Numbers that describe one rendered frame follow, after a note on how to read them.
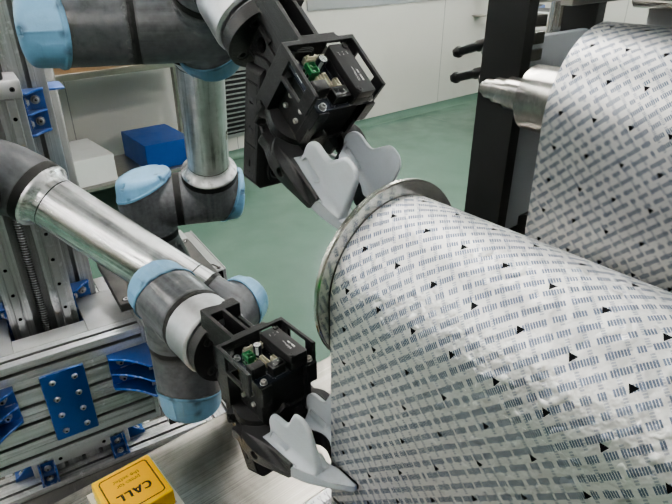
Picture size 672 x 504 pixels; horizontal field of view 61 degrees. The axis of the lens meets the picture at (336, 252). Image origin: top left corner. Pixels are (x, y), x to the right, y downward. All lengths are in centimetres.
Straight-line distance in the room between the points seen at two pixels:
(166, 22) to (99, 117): 350
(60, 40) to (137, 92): 355
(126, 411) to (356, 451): 106
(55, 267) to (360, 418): 102
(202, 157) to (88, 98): 293
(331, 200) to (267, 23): 15
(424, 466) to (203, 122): 85
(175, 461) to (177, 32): 50
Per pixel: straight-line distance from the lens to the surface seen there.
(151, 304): 65
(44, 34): 64
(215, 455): 78
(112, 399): 144
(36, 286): 140
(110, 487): 75
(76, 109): 406
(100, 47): 63
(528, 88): 59
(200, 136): 114
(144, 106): 421
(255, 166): 53
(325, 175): 45
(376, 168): 47
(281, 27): 48
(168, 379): 70
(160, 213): 125
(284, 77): 45
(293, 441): 49
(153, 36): 63
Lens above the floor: 147
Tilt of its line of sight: 28 degrees down
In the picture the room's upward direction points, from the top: straight up
